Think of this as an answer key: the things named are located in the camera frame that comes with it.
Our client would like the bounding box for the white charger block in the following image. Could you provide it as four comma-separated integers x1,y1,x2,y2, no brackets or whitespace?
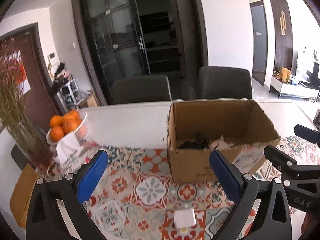
174,209,196,233

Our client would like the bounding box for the beige round figurine gadget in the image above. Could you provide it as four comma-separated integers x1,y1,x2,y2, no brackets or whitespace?
204,135,234,151

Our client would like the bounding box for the black round Pisen cable hub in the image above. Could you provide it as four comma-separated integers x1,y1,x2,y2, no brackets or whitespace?
178,132,209,150

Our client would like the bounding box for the person's hand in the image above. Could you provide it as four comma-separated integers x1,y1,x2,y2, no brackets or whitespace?
299,213,320,240

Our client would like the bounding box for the yellow woven placemat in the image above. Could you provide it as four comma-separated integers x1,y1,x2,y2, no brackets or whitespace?
9,164,39,229

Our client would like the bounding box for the white tv console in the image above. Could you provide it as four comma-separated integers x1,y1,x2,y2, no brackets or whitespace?
270,76,318,102

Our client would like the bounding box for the brown cardboard box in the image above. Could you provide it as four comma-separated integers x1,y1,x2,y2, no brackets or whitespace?
167,99,280,184

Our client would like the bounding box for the floral tissue box cover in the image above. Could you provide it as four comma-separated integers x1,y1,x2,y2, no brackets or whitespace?
49,132,100,172

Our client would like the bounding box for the white basket of oranges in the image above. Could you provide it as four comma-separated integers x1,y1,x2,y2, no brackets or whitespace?
46,110,91,145

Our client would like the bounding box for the dark grey chair right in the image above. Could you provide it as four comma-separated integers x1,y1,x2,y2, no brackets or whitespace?
198,67,253,99

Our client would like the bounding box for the dark grey chair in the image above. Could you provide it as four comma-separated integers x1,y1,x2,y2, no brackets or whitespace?
198,67,253,99
112,75,172,104

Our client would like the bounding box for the glass vase with dried flowers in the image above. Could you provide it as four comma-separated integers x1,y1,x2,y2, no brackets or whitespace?
1,38,53,171

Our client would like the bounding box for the dark grey chair left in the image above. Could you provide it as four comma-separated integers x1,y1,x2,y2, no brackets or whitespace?
112,75,172,104

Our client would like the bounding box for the dark glass cabinet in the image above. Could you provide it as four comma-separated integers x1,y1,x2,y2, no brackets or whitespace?
71,0,208,105

